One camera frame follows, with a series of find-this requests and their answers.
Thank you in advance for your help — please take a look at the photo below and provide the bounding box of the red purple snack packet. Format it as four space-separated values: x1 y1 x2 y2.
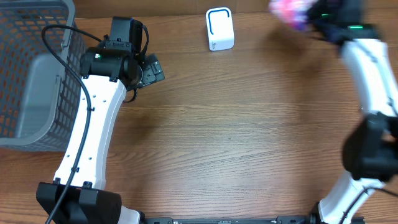
269 0 317 31

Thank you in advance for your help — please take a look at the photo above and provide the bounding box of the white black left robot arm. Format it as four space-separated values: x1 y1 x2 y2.
36 17 165 224

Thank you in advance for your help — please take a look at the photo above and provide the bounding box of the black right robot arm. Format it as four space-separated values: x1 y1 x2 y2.
306 0 397 223

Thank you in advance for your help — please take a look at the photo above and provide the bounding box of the white barcode scanner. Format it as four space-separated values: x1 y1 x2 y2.
205 7 234 51

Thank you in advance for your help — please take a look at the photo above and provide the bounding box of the grey plastic mesh basket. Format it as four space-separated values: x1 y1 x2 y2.
1 0 80 151

